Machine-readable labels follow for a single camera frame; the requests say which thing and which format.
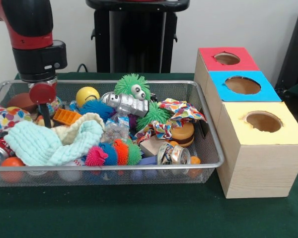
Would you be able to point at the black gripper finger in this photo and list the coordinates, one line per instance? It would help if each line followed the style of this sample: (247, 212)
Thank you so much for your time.
(46, 115)

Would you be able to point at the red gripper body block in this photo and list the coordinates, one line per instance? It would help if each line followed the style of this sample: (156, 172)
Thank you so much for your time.
(42, 93)

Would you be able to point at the orange plastic grid tray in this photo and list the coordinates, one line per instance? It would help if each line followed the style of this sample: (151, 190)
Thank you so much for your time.
(67, 116)

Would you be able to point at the cream waffle cloth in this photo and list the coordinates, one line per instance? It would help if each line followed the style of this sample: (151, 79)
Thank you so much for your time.
(89, 119)

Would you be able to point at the silver toy robot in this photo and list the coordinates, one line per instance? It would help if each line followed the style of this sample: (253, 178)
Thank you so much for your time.
(129, 102)

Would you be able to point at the white multicolour dotted cloth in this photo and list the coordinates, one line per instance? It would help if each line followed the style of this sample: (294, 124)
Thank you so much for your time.
(5, 119)
(186, 110)

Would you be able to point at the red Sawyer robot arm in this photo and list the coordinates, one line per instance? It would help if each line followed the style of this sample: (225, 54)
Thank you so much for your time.
(29, 37)

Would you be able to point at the wooden box with three holes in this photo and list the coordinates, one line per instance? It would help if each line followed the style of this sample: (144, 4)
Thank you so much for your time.
(263, 168)

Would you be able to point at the mint green cloth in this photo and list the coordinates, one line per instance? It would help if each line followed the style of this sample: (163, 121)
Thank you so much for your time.
(37, 148)

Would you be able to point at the yellow ball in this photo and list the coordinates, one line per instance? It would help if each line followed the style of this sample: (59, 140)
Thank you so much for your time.
(85, 95)

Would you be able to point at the green fuzzy ball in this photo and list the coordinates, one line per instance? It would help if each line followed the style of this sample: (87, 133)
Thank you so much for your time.
(155, 115)

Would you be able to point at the black chair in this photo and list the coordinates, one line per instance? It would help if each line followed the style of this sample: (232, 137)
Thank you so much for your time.
(295, 49)

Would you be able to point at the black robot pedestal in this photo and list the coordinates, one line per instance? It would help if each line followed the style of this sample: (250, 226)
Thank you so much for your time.
(129, 37)

